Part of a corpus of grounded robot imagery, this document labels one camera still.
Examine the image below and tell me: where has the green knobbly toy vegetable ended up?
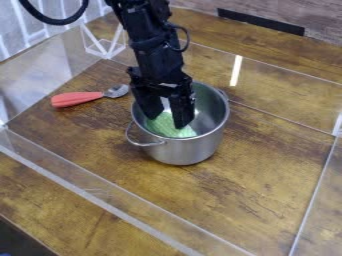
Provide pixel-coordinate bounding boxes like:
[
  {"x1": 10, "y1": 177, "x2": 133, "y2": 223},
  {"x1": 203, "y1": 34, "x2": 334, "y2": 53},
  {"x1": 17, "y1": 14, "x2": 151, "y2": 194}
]
[{"x1": 145, "y1": 112, "x2": 196, "y2": 138}]

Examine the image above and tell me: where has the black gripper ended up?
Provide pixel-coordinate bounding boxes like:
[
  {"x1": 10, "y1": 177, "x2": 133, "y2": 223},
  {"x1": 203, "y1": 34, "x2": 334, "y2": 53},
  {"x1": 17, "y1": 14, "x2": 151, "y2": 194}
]
[{"x1": 105, "y1": 0, "x2": 195, "y2": 129}]

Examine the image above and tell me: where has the black cable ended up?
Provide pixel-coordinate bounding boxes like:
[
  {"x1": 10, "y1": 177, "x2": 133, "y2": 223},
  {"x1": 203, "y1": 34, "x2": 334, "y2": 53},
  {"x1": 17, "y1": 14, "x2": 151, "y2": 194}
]
[{"x1": 17, "y1": 0, "x2": 91, "y2": 26}]

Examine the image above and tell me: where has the black wall strip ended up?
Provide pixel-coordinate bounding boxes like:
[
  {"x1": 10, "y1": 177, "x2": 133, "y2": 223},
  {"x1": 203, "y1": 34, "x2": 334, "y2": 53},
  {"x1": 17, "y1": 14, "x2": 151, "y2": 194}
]
[{"x1": 216, "y1": 8, "x2": 304, "y2": 36}]

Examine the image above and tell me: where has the clear acrylic corner bracket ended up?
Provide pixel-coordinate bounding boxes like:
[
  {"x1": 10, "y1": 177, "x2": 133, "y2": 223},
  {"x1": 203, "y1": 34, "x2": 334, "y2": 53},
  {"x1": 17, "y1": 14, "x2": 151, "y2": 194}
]
[{"x1": 80, "y1": 24, "x2": 127, "y2": 60}]

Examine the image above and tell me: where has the silver steel pot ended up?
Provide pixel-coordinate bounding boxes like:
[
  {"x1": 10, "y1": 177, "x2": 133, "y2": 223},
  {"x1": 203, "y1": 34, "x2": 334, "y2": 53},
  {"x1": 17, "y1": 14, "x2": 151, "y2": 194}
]
[{"x1": 125, "y1": 82, "x2": 229, "y2": 165}]

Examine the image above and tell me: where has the red handled metal spoon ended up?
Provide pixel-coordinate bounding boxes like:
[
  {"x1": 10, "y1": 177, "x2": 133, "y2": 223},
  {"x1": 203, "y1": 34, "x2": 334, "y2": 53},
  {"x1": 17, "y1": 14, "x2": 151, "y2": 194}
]
[{"x1": 50, "y1": 84, "x2": 129, "y2": 108}]

